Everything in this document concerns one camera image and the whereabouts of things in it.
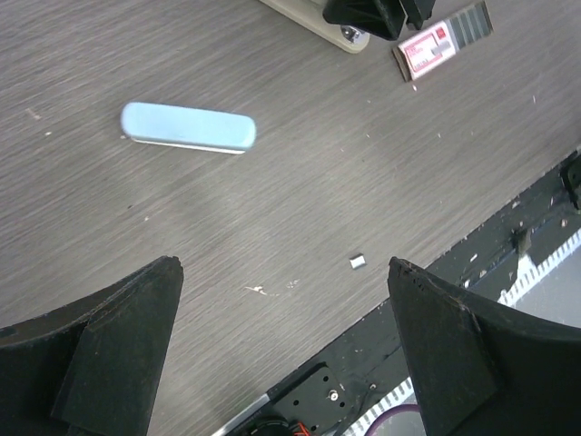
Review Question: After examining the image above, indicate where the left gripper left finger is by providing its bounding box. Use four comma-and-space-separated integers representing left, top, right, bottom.
1, 256, 184, 435

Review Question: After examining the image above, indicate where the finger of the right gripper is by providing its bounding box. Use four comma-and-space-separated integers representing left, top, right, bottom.
322, 0, 406, 41
400, 0, 435, 30

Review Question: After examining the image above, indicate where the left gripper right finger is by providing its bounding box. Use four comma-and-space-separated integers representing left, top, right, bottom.
388, 257, 580, 435

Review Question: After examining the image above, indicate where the red white staple box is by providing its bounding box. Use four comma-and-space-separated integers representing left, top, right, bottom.
392, 1, 494, 83

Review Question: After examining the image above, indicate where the light blue stapler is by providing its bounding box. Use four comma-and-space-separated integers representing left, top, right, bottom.
120, 102, 257, 154

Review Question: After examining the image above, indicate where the small staple piece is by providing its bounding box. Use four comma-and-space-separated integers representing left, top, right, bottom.
349, 253, 367, 270

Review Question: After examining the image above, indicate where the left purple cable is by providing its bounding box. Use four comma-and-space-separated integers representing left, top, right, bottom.
367, 402, 421, 436

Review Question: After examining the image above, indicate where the white slotted cable duct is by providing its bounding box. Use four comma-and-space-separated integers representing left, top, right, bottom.
343, 231, 580, 436

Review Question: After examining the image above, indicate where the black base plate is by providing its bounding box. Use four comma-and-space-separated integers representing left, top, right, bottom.
220, 152, 580, 435

